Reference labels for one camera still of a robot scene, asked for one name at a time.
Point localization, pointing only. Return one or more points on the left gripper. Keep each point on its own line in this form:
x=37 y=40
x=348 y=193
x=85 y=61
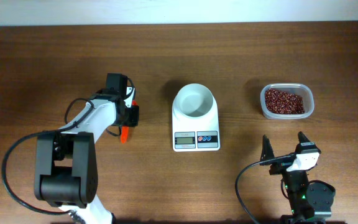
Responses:
x=132 y=116

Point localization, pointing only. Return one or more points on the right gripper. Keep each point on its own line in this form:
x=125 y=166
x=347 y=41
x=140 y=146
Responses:
x=284 y=167

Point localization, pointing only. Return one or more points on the orange measuring scoop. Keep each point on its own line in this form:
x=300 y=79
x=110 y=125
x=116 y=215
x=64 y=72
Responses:
x=124 y=134

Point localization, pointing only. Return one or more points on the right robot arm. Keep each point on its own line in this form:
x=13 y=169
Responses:
x=310 y=200

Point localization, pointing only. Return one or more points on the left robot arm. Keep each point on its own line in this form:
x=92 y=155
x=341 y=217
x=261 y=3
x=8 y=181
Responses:
x=66 y=171

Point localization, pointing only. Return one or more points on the white round bowl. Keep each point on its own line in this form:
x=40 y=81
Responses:
x=193 y=100

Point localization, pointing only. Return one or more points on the white digital kitchen scale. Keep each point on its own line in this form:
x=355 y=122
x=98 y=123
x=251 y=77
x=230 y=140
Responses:
x=196 y=134

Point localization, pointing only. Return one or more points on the red beans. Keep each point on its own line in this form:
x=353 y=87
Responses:
x=281 y=102

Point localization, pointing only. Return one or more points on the clear plastic food container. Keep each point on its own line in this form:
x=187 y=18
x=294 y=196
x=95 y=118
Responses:
x=294 y=88

